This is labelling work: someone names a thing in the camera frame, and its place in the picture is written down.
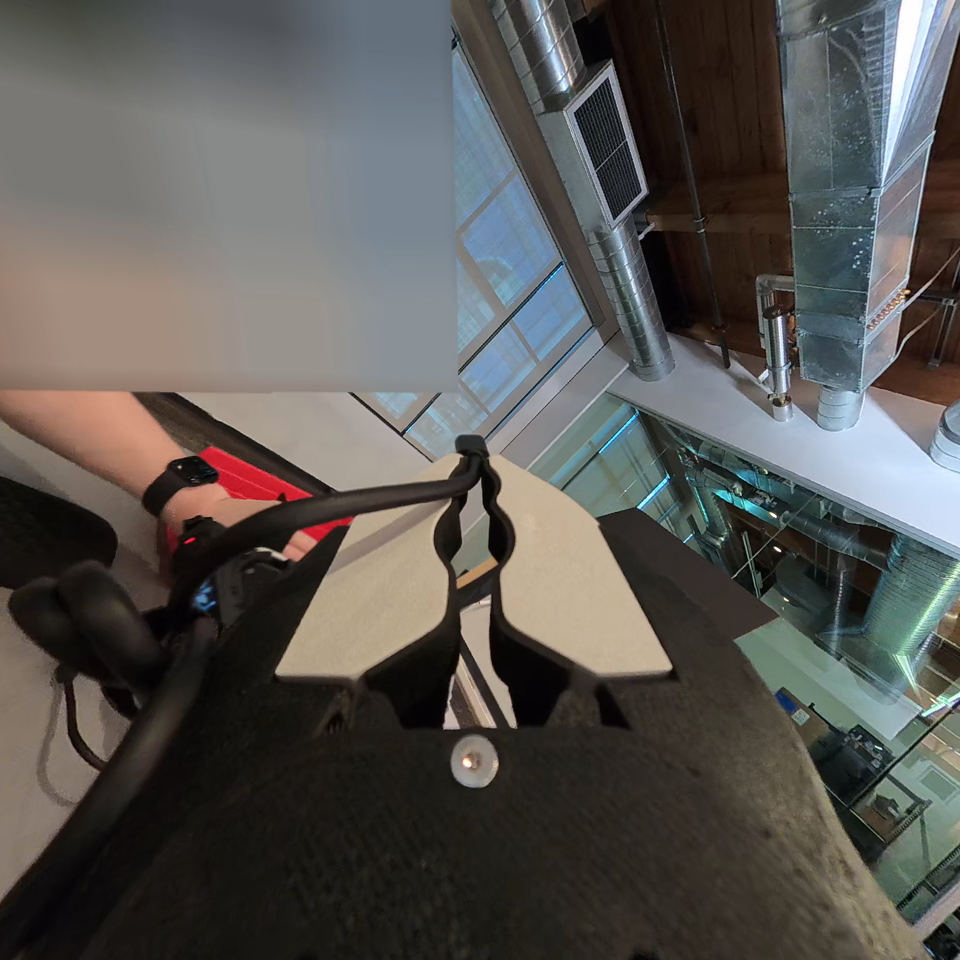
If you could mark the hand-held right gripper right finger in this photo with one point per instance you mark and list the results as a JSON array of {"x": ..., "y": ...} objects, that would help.
[{"x": 570, "y": 592}]

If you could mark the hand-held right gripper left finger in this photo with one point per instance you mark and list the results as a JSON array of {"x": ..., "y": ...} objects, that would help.
[{"x": 360, "y": 600}]

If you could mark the person's left forearm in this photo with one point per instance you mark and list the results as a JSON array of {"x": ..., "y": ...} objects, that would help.
[{"x": 75, "y": 442}]

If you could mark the person's left hand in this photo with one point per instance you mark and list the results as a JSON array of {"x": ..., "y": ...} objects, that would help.
[{"x": 225, "y": 506}]

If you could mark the red plastic bin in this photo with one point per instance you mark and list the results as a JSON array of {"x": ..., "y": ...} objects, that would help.
[{"x": 247, "y": 480}]

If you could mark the black smartwatch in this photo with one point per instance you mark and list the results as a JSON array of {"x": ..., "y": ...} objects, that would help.
[{"x": 180, "y": 484}]

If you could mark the black rounded object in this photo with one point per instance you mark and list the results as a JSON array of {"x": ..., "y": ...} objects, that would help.
[{"x": 97, "y": 622}]

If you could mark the black mesh chair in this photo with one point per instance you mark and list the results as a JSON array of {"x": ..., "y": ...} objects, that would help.
[{"x": 45, "y": 525}]

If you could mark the glass partition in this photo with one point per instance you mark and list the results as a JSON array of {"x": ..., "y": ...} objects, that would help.
[{"x": 825, "y": 570}]

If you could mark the silver pipe fitting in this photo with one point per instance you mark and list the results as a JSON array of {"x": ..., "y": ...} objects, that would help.
[{"x": 776, "y": 337}]

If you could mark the large window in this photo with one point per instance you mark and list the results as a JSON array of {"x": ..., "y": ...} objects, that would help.
[{"x": 510, "y": 247}]

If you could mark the thin dark ceiling pipe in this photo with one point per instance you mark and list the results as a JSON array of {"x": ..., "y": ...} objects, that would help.
[{"x": 694, "y": 195}]

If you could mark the white vent grille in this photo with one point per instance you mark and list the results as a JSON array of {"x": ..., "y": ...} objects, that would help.
[{"x": 607, "y": 142}]

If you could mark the round spiral metal duct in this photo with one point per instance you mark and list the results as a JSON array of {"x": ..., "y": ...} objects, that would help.
[{"x": 622, "y": 285}]

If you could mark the tapered metal duct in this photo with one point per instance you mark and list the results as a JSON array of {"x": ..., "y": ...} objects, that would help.
[{"x": 946, "y": 442}]

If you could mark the rectangular metal duct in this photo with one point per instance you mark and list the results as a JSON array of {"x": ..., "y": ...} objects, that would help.
[{"x": 832, "y": 225}]

